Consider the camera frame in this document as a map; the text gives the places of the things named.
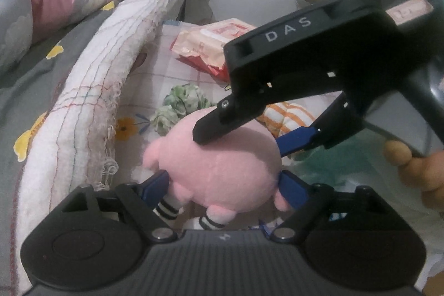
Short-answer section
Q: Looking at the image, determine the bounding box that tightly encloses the green white scrunched cloth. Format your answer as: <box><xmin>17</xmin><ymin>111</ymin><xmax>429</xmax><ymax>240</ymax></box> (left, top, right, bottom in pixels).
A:
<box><xmin>150</xmin><ymin>84</ymin><xmax>215</xmax><ymax>136</ymax></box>

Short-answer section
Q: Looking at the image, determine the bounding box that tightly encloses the pink plush pig toy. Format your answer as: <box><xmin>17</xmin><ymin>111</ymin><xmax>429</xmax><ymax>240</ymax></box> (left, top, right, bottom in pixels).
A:
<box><xmin>142</xmin><ymin>108</ymin><xmax>291</xmax><ymax>231</ymax></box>

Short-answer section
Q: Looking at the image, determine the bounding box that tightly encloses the right hand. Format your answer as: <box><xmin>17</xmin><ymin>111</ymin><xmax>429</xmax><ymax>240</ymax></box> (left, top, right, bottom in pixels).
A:
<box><xmin>383</xmin><ymin>140</ymin><xmax>444</xmax><ymax>212</ymax></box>

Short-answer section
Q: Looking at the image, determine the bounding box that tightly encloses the light blue plastic bag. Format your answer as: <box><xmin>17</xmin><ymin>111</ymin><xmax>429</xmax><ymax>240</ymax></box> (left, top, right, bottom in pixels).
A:
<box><xmin>287</xmin><ymin>134</ymin><xmax>415</xmax><ymax>194</ymax></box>

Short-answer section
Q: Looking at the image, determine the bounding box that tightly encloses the orange striped white cloth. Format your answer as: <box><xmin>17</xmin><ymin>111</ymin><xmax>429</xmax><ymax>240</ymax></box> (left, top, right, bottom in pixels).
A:
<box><xmin>257</xmin><ymin>102</ymin><xmax>315</xmax><ymax>138</ymax></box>

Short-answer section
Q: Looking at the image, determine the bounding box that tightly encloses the pink wet wipes pack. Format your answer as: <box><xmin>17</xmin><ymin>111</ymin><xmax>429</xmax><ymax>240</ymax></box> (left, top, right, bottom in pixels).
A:
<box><xmin>171</xmin><ymin>18</ymin><xmax>256</xmax><ymax>83</ymax></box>

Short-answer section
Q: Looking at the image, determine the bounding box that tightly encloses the white rolled quilt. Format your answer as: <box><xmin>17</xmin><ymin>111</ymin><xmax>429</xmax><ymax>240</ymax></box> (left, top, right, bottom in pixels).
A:
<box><xmin>11</xmin><ymin>0</ymin><xmax>184</xmax><ymax>295</ymax></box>

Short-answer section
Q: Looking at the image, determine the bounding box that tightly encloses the checked floral sheet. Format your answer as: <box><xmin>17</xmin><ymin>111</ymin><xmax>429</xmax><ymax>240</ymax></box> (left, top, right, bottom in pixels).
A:
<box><xmin>110</xmin><ymin>19</ymin><xmax>444</xmax><ymax>283</ymax></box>

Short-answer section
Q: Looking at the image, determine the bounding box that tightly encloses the grey bed sheet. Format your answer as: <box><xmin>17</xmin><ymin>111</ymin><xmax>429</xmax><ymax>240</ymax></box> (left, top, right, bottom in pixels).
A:
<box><xmin>1</xmin><ymin>10</ymin><xmax>103</xmax><ymax>295</ymax></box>

